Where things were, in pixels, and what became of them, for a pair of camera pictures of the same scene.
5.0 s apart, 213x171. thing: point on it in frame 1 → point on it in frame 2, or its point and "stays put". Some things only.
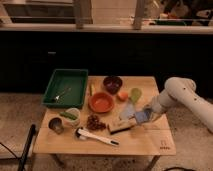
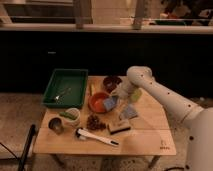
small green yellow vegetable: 91,89 stays put
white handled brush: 84,134 stays put
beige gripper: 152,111 → 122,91
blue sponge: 141,116 → 110,102
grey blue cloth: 129,112 stays put
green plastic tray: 66,88 stays put
